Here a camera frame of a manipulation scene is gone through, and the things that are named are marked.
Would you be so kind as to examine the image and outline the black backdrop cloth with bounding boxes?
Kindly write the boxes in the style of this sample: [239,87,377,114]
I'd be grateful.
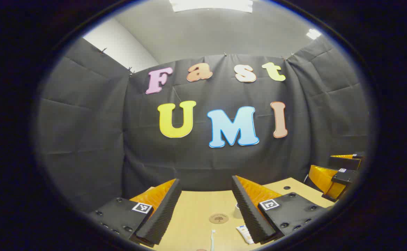
[36,35,371,213]

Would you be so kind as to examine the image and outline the round cork coaster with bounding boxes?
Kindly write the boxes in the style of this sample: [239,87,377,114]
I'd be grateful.
[209,213,229,225]

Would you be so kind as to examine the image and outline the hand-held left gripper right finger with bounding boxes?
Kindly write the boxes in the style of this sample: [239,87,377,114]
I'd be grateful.
[232,175,335,244]

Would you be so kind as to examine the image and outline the light wooden desktop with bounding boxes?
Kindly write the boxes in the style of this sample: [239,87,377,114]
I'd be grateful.
[139,177,333,251]

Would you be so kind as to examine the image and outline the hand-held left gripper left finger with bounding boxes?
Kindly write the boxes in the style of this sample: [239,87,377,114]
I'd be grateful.
[86,178,182,248]

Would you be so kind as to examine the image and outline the large ceiling light panel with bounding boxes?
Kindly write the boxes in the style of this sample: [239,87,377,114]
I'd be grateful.
[169,0,253,13]

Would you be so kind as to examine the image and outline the white toothpaste tube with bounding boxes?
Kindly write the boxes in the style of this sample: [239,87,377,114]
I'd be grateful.
[236,225,255,245]

